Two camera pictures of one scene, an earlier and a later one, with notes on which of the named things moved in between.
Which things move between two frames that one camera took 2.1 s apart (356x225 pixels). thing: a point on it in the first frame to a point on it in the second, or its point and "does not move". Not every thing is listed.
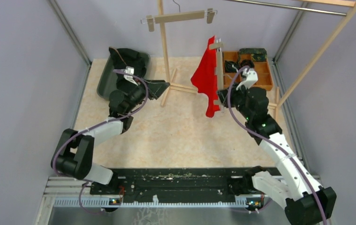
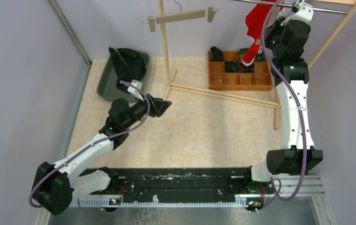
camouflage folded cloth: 258,54 does not move
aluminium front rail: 62,192 does not move
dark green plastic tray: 108,81 does not move
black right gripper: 223,95 to 274,27
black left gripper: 164,86 to 157,106
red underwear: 205,79 to 255,21
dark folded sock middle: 231,67 does not move
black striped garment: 123,58 does not move
